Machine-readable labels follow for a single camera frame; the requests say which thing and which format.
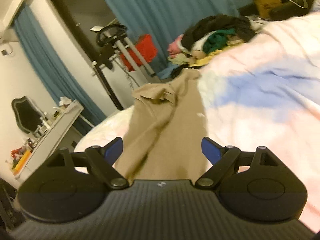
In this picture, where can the blue curtain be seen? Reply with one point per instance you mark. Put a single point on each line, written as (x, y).
(48, 66)
(164, 20)

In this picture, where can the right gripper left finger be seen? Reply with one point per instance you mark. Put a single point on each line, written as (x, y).
(101, 161)

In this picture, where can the pile of mixed clothes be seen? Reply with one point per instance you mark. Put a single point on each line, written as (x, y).
(208, 38)

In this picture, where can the garment steamer stand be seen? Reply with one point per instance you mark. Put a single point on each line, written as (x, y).
(115, 36)

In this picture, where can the pastel tie-dye duvet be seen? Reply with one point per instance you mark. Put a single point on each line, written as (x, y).
(266, 93)

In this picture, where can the blue curtain left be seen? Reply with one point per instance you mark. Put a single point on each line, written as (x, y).
(48, 66)

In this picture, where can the blue curtain right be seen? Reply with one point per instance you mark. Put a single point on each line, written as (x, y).
(164, 20)

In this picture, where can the wavy black frame mirror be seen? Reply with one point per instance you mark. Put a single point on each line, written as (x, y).
(28, 117)

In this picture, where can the tan printed t-shirt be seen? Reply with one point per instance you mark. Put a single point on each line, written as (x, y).
(166, 128)

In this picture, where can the red cloth bag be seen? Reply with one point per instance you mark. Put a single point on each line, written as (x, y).
(146, 48)

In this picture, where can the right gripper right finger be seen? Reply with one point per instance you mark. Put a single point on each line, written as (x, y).
(222, 158)

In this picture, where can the black armchair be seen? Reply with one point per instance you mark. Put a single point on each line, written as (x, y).
(288, 9)

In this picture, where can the tissue box on table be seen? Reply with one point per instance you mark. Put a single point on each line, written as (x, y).
(65, 101)

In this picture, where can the white dressing table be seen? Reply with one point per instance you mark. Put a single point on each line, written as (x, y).
(61, 134)

